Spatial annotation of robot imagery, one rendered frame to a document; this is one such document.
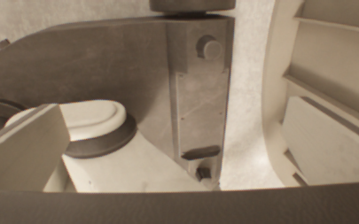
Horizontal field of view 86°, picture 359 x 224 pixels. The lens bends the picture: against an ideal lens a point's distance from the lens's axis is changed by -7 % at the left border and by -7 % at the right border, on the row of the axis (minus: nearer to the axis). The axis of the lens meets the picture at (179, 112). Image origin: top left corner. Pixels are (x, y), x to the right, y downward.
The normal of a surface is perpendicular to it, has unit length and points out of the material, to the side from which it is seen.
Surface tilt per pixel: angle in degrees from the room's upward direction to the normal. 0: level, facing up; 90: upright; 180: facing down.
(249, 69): 0
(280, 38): 0
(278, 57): 0
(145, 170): 90
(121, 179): 90
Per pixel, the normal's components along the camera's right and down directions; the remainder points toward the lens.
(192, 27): 0.20, 0.48
